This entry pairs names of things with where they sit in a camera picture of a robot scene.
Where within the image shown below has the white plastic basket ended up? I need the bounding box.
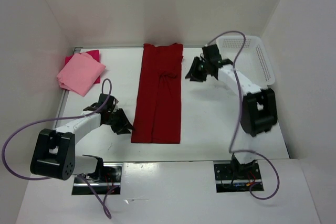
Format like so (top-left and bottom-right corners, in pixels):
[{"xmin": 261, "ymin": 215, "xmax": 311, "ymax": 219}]
[{"xmin": 216, "ymin": 35, "xmax": 275, "ymax": 87}]

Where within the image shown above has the pink t shirt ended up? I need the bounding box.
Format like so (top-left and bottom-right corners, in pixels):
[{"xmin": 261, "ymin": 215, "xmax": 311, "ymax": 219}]
[{"xmin": 57, "ymin": 52, "xmax": 106, "ymax": 97}]

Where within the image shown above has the base mounting plate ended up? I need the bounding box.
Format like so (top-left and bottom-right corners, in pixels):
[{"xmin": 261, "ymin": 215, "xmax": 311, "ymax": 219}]
[
  {"xmin": 213, "ymin": 161, "xmax": 264, "ymax": 193},
  {"xmin": 71, "ymin": 163, "xmax": 123, "ymax": 196}
]

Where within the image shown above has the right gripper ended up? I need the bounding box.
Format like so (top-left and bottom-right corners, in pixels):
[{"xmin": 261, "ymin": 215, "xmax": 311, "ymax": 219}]
[{"xmin": 185, "ymin": 56, "xmax": 210, "ymax": 83}]

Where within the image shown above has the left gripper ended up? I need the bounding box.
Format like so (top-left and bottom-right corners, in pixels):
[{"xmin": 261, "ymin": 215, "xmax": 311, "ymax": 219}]
[{"xmin": 104, "ymin": 108, "xmax": 135, "ymax": 135}]

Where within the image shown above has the dark red t shirt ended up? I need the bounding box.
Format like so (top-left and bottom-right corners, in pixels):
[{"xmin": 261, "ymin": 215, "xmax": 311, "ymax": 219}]
[{"xmin": 131, "ymin": 44, "xmax": 183, "ymax": 144}]

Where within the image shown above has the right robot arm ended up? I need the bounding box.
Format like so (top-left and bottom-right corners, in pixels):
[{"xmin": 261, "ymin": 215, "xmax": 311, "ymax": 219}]
[{"xmin": 185, "ymin": 45, "xmax": 278, "ymax": 178}]

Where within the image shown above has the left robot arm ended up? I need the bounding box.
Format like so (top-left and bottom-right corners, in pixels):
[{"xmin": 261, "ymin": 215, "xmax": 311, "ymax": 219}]
[{"xmin": 30, "ymin": 93, "xmax": 134, "ymax": 182}]

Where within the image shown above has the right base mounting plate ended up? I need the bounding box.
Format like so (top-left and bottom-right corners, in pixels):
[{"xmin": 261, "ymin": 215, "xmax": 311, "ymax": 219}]
[{"xmin": 213, "ymin": 161, "xmax": 264, "ymax": 193}]

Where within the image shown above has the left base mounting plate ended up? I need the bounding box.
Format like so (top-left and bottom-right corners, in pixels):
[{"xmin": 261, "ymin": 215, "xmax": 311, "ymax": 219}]
[{"xmin": 71, "ymin": 163, "xmax": 123, "ymax": 196}]

